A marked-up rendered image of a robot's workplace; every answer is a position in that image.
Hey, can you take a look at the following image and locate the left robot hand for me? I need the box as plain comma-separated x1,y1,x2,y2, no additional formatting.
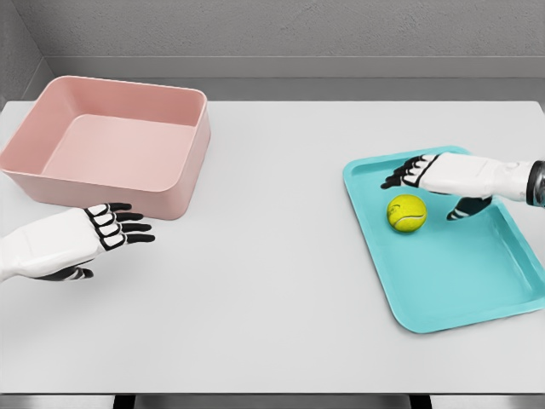
20,202,156,282

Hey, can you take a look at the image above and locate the blue plastic tray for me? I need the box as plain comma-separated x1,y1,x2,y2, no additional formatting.
341,145,545,335

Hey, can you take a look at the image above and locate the yellow tennis ball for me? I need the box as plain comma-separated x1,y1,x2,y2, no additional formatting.
386,193,428,234

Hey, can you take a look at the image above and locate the pink plastic basket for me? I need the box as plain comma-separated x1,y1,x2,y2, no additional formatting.
0,75,212,222

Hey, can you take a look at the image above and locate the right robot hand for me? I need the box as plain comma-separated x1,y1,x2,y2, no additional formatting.
379,152,497,222

